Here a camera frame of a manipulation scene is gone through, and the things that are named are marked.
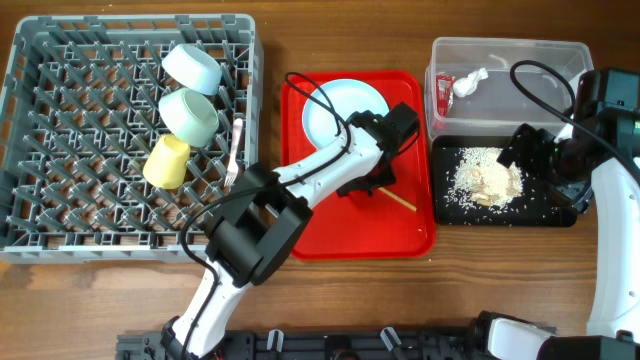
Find wooden chopstick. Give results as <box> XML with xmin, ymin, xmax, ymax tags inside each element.
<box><xmin>378</xmin><ymin>187</ymin><xmax>417</xmax><ymax>212</ymax></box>

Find light blue plate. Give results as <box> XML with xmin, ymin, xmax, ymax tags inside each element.
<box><xmin>302</xmin><ymin>79</ymin><xmax>389</xmax><ymax>149</ymax></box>

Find rice and food scraps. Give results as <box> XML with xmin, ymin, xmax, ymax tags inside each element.
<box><xmin>444</xmin><ymin>147</ymin><xmax>524</xmax><ymax>214</ymax></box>

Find red snack wrapper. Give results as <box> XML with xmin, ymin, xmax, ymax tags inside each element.
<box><xmin>435</xmin><ymin>74</ymin><xmax>455</xmax><ymax>117</ymax></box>

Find white napkin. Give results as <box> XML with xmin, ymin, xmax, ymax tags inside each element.
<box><xmin>453</xmin><ymin>68</ymin><xmax>489</xmax><ymax>98</ymax></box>

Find white plastic fork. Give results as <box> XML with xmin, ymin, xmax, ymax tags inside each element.
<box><xmin>224</xmin><ymin>118</ymin><xmax>244</xmax><ymax>188</ymax></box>

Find green bowl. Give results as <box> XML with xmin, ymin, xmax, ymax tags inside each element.
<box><xmin>158</xmin><ymin>88</ymin><xmax>219</xmax><ymax>148</ymax></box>

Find yellow cup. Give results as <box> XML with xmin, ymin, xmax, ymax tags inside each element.
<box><xmin>143</xmin><ymin>134</ymin><xmax>191</xmax><ymax>190</ymax></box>

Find light blue bowl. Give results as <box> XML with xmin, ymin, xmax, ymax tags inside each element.
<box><xmin>161</xmin><ymin>44</ymin><xmax>222</xmax><ymax>96</ymax></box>

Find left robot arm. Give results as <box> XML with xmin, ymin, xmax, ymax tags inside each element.
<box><xmin>161</xmin><ymin>109</ymin><xmax>419</xmax><ymax>359</ymax></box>

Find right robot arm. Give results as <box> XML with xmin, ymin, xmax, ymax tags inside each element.
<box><xmin>465</xmin><ymin>68</ymin><xmax>639</xmax><ymax>359</ymax></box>

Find grey dishwasher rack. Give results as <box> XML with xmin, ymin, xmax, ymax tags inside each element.
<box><xmin>1</xmin><ymin>14</ymin><xmax>264</xmax><ymax>264</ymax></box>

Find red plastic tray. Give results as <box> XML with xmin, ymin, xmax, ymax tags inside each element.
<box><xmin>280</xmin><ymin>70</ymin><xmax>436</xmax><ymax>261</ymax></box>

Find black tray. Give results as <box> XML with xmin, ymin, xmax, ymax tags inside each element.
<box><xmin>430</xmin><ymin>135</ymin><xmax>577</xmax><ymax>227</ymax></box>

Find clear plastic bin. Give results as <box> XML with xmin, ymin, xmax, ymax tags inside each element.
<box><xmin>424</xmin><ymin>37</ymin><xmax>594</xmax><ymax>140</ymax></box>

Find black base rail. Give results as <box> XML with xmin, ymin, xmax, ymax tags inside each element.
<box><xmin>115</xmin><ymin>327</ymin><xmax>492</xmax><ymax>360</ymax></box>

